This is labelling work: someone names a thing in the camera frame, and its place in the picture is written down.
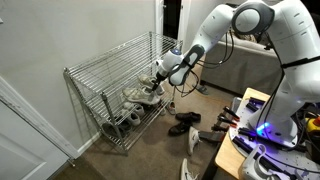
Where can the silver door stop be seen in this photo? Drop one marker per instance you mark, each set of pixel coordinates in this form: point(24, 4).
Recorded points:
point(71, 163)

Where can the white light switch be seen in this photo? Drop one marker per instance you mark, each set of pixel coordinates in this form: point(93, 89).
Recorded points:
point(1, 20)

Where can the black mounting bracket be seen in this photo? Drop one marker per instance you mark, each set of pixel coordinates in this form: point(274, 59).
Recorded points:
point(251, 133)
point(246, 150)
point(252, 106)
point(257, 100)

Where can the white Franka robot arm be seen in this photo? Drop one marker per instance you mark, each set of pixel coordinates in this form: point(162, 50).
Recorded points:
point(293, 40)

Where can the yellow emergency stop button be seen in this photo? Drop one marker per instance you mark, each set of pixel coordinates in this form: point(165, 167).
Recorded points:
point(313, 125)

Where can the black dress shoe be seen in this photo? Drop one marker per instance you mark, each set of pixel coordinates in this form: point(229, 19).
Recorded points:
point(188, 116)
point(180, 128)

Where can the small white sneaker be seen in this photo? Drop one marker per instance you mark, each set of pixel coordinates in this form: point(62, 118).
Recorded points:
point(131, 118)
point(136, 109)

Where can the white sneaker with black swoosh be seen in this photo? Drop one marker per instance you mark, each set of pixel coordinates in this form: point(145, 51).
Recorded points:
point(186, 171)

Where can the brown patterned cushion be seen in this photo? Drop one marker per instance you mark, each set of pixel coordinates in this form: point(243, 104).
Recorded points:
point(248, 38)

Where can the grey sneaker with orange lining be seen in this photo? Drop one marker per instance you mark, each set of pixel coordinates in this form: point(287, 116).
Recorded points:
point(171, 108)

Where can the grey sofa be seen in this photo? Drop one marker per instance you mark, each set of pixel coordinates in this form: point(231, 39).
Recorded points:
point(240, 73)

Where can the white VR controller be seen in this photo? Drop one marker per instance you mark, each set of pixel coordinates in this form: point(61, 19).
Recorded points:
point(253, 166)

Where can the black sandal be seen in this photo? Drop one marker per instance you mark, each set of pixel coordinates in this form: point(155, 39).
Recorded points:
point(201, 90)

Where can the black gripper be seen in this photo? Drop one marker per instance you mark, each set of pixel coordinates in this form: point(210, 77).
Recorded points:
point(161, 77)

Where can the light grey sneaker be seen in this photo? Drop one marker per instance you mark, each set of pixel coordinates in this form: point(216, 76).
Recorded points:
point(192, 140)

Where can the worn white sneaker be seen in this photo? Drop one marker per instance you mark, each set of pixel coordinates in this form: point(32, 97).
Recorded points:
point(148, 81)
point(140, 96)

